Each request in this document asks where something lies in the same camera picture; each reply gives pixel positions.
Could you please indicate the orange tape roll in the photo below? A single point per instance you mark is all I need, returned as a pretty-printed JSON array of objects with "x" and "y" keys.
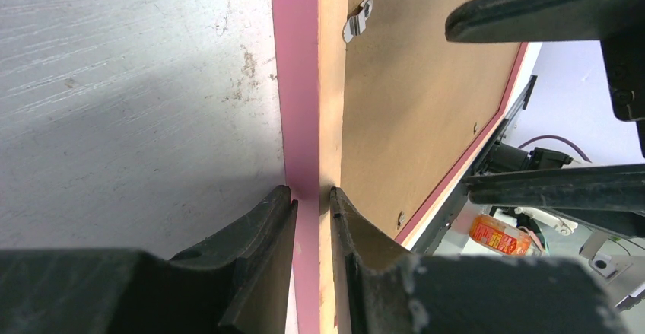
[{"x": 499, "y": 236}]

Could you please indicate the brown frame backing board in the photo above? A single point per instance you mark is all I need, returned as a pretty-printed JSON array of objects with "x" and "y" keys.
[{"x": 414, "y": 103}]

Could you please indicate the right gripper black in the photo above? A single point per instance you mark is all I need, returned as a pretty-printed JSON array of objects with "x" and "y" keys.
[{"x": 609, "y": 198}]

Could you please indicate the light wooden picture frame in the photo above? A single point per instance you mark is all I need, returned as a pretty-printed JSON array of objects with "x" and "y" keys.
[{"x": 311, "y": 39}]

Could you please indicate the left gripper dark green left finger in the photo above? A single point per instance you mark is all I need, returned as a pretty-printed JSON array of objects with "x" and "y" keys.
[{"x": 235, "y": 281}]

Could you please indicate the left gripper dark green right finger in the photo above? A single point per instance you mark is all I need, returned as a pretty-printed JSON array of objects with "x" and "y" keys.
[{"x": 384, "y": 288}]

